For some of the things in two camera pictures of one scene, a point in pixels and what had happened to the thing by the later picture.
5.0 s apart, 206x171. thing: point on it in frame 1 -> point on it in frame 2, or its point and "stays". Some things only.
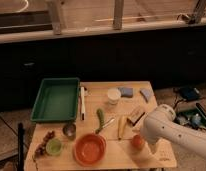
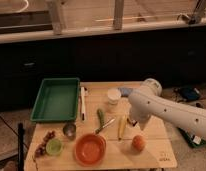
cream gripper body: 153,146 -> 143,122
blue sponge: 126,92 stays
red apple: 138,142 stays
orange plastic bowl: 89,149 stays
